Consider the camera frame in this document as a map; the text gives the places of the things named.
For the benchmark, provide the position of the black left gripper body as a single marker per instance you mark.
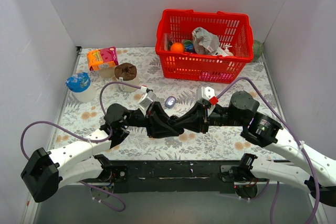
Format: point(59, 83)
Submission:
point(151, 121)

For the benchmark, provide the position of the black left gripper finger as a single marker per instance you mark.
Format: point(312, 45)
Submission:
point(162, 130)
point(159, 115)

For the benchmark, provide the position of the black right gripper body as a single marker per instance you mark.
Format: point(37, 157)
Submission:
point(205, 118)

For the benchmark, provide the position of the black earbud charging case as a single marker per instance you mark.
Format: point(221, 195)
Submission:
point(172, 123)

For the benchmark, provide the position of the lavender earbud charging case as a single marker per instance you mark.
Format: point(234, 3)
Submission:
point(170, 102)

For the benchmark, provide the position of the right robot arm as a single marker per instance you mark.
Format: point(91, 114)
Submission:
point(310, 171)

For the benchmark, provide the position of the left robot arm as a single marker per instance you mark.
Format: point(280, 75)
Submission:
point(47, 171)

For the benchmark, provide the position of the brown topped paper roll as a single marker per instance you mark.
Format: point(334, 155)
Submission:
point(127, 73)

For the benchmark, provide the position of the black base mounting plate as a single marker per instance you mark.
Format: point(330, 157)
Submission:
point(181, 176)

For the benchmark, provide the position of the beige cup under package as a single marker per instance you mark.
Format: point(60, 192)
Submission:
point(106, 72)

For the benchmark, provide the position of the white pump bottle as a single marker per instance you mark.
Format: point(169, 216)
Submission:
point(224, 52)

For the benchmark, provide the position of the blue green item in basket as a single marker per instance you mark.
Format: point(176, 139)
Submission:
point(188, 46)

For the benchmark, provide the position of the orange fruit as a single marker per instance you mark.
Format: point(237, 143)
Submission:
point(177, 47)

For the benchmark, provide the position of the crumpled grey paper bag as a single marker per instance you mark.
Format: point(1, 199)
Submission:
point(204, 42)

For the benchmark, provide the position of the clear plastic packet in basket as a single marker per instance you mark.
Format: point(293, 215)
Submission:
point(168, 41)

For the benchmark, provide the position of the blue lidded white cup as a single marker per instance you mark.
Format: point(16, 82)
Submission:
point(81, 87)

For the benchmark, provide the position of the orange pink snack package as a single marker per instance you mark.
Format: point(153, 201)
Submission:
point(102, 58)

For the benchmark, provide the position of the green ball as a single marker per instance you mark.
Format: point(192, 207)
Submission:
point(258, 50)

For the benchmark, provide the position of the red plastic shopping basket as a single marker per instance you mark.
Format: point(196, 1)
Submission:
point(231, 28)

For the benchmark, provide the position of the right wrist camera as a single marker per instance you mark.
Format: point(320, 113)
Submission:
point(206, 96)

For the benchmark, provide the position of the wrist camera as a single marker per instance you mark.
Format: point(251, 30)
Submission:
point(146, 100)
point(206, 96)

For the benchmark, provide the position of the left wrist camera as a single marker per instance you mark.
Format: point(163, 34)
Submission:
point(146, 100)

